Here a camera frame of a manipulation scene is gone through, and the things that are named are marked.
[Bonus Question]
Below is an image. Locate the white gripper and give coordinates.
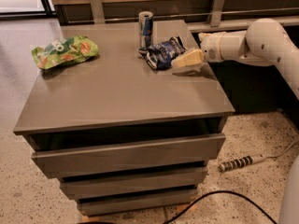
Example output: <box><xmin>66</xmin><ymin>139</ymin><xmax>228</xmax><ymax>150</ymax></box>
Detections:
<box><xmin>171</xmin><ymin>32</ymin><xmax>225</xmax><ymax>68</ymax></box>

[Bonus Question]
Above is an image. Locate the blue chip bag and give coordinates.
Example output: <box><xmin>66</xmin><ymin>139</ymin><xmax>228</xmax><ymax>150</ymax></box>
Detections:
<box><xmin>138</xmin><ymin>36</ymin><xmax>187</xmax><ymax>70</ymax></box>

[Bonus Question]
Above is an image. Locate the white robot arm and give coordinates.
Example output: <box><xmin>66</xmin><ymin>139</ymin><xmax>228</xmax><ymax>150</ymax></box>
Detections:
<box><xmin>171</xmin><ymin>19</ymin><xmax>299</xmax><ymax>224</ymax></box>

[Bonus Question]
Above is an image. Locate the green chip bag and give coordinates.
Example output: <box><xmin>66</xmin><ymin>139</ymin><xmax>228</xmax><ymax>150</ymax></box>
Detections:
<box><xmin>31</xmin><ymin>35</ymin><xmax>99</xmax><ymax>70</ymax></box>

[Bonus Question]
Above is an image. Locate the blue silver drink can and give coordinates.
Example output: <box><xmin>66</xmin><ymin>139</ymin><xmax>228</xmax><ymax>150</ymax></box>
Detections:
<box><xmin>138</xmin><ymin>11</ymin><xmax>153</xmax><ymax>49</ymax></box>

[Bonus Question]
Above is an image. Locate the grey drawer cabinet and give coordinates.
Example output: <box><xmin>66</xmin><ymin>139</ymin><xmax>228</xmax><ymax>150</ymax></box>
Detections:
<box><xmin>14</xmin><ymin>23</ymin><xmax>234</xmax><ymax>204</ymax></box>

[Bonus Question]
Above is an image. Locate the white power strip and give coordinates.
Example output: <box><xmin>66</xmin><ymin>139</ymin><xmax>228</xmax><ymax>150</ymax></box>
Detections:
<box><xmin>218</xmin><ymin>154</ymin><xmax>267</xmax><ymax>173</ymax></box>

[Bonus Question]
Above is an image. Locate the middle grey drawer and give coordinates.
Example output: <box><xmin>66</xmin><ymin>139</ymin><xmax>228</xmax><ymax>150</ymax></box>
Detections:
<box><xmin>60</xmin><ymin>167</ymin><xmax>207</xmax><ymax>200</ymax></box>

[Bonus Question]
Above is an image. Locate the grey drawer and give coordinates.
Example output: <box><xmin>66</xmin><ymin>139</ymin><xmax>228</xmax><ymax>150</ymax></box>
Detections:
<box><xmin>60</xmin><ymin>167</ymin><xmax>207</xmax><ymax>200</ymax></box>
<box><xmin>32</xmin><ymin>133</ymin><xmax>225</xmax><ymax>178</ymax></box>
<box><xmin>78</xmin><ymin>187</ymin><xmax>197</xmax><ymax>216</ymax></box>

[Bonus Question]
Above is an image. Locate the bottom grey drawer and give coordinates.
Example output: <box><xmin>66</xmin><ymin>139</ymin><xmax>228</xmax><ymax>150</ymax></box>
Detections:
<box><xmin>78</xmin><ymin>187</ymin><xmax>197</xmax><ymax>216</ymax></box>

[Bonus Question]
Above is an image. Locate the top grey drawer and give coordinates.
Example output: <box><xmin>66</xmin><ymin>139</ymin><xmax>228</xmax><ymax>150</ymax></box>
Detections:
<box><xmin>32</xmin><ymin>133</ymin><xmax>225</xmax><ymax>178</ymax></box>

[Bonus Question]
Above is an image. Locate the wooden wall counter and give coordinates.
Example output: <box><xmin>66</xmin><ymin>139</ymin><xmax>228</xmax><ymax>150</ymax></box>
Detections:
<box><xmin>51</xmin><ymin>0</ymin><xmax>299</xmax><ymax>32</ymax></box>

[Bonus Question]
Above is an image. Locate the right metal bracket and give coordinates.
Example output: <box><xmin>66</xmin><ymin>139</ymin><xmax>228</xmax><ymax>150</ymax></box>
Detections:
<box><xmin>208</xmin><ymin>0</ymin><xmax>225</xmax><ymax>27</ymax></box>

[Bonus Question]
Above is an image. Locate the metal bracket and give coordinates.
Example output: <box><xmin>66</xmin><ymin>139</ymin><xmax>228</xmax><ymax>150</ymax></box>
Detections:
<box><xmin>208</xmin><ymin>0</ymin><xmax>225</xmax><ymax>27</ymax></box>
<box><xmin>90</xmin><ymin>0</ymin><xmax>106</xmax><ymax>24</ymax></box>

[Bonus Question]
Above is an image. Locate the left metal bracket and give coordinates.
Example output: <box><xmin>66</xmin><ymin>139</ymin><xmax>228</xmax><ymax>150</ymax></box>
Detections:
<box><xmin>90</xmin><ymin>0</ymin><xmax>106</xmax><ymax>24</ymax></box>

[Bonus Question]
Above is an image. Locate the white power strip cord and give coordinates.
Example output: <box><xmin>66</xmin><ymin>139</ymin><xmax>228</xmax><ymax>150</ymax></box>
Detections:
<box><xmin>265</xmin><ymin>136</ymin><xmax>299</xmax><ymax>160</ymax></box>

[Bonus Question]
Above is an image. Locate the black floor cable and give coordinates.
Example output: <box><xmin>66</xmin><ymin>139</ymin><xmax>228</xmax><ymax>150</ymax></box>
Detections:
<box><xmin>163</xmin><ymin>189</ymin><xmax>278</xmax><ymax>224</ymax></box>

